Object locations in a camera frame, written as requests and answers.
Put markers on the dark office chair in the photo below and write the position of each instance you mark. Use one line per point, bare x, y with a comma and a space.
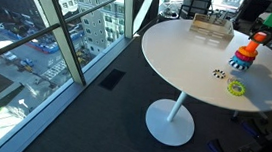
249, 8

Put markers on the black office chair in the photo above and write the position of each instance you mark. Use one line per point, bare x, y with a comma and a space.
196, 4

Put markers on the white slanted window column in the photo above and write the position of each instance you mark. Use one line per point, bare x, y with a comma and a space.
146, 6

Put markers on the thin window mullion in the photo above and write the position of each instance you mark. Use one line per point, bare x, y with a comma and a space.
127, 15

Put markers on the black floor vent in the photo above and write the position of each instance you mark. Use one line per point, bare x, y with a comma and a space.
112, 79

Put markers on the thick window mullion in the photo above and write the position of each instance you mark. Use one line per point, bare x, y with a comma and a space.
65, 45

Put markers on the dark window railing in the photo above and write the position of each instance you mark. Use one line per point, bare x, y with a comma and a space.
18, 43

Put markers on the orange stacking post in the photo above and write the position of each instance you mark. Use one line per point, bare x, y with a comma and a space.
252, 47

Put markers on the white table pedestal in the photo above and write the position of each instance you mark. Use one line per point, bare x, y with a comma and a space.
168, 126

